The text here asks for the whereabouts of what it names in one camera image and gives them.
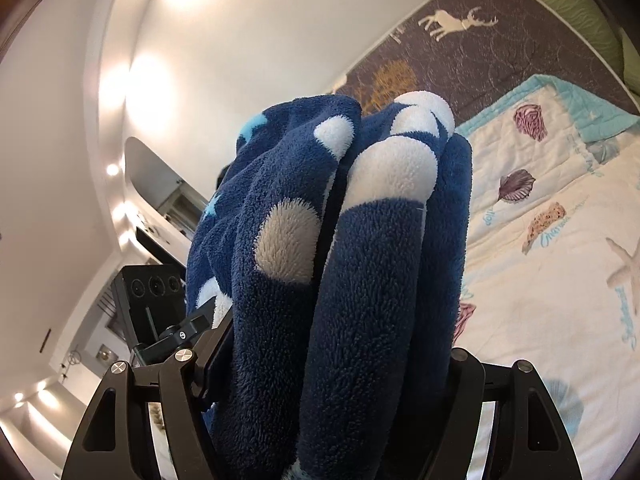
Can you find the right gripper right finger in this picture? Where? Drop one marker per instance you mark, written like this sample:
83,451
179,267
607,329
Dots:
528,439

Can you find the navy star fleece garment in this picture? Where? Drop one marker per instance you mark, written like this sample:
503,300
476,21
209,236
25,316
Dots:
336,241

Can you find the white seashell quilt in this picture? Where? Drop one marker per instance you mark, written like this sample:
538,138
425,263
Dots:
552,265

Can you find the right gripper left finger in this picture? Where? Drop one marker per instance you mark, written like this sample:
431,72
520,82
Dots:
114,439

